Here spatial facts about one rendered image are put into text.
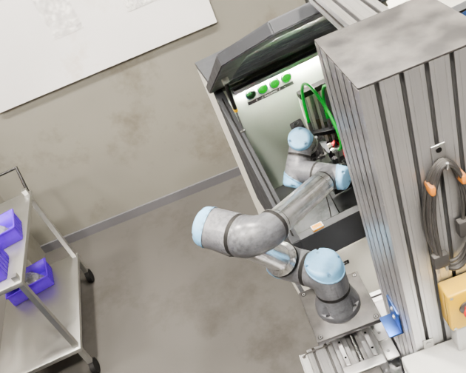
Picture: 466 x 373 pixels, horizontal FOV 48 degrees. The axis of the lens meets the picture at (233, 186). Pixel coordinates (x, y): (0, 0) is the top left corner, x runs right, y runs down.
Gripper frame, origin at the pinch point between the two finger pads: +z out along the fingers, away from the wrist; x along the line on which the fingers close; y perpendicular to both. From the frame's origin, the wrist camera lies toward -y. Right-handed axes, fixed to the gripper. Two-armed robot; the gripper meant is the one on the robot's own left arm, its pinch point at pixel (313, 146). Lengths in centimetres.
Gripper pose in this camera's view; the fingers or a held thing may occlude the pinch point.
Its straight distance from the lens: 202.7
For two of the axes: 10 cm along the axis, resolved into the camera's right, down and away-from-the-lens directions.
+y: 4.4, 8.7, -2.0
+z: 3.1, 0.6, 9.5
